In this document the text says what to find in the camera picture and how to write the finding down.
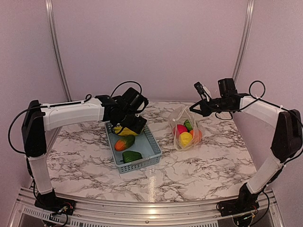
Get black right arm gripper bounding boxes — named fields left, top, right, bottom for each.
left=189, top=96, right=231, bottom=117

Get yellow toy banana bunch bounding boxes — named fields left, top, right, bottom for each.
left=112, top=126, right=137, bottom=137

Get green toy watermelon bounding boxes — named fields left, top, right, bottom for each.
left=183, top=120, right=193, bottom=132

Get green orange toy mango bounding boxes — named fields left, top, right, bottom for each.
left=114, top=135, right=135, bottom=151

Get orange toy orange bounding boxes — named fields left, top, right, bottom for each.
left=189, top=129, right=202, bottom=143

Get clear zip top bag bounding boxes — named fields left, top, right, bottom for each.
left=168, top=105, right=204, bottom=150

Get red toy apple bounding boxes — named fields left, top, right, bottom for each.
left=172, top=124, right=187, bottom=137

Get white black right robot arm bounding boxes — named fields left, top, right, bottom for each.
left=190, top=78, right=303, bottom=216

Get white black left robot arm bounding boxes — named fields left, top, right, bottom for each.
left=21, top=87, right=149, bottom=210

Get green toy bell pepper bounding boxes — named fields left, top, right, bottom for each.
left=122, top=150, right=143, bottom=164

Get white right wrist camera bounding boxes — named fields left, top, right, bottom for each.
left=194, top=82, right=212, bottom=102

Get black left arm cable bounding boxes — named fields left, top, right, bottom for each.
left=110, top=81, right=143, bottom=97

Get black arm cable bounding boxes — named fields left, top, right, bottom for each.
left=249, top=80, right=266, bottom=100
left=110, top=81, right=143, bottom=97

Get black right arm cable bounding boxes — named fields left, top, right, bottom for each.
left=249, top=80, right=266, bottom=100

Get aluminium right frame post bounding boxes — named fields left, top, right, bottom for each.
left=232, top=0, right=255, bottom=83

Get aluminium frame post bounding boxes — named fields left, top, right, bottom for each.
left=232, top=0, right=255, bottom=83
left=45, top=0, right=72, bottom=101

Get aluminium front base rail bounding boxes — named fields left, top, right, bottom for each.
left=8, top=188, right=285, bottom=227

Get aluminium left frame post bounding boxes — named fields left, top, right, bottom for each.
left=45, top=0, right=72, bottom=101

